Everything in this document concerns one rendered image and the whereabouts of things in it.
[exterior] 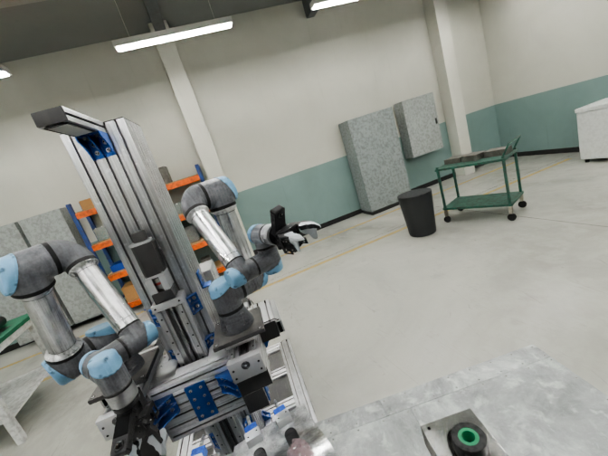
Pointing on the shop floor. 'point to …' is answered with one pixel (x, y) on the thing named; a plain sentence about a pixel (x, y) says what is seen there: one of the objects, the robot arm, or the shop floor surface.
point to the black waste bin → (418, 212)
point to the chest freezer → (593, 130)
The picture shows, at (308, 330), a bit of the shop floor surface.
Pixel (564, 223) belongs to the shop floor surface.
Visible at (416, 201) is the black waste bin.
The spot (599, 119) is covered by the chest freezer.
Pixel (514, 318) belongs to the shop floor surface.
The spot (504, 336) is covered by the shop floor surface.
